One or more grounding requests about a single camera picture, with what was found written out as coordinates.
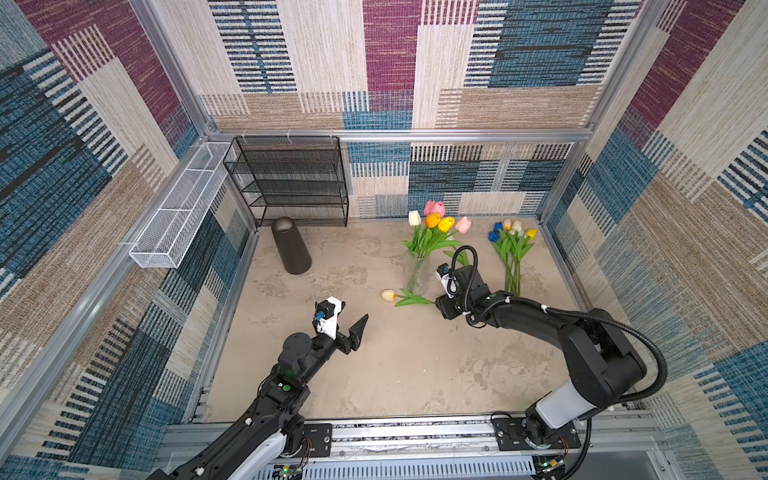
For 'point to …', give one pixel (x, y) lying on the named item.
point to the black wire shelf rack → (301, 178)
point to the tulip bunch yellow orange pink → (437, 229)
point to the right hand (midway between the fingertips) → (446, 302)
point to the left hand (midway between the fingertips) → (355, 306)
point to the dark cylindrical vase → (296, 256)
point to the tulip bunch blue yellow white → (513, 242)
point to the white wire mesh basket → (167, 237)
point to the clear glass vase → (417, 273)
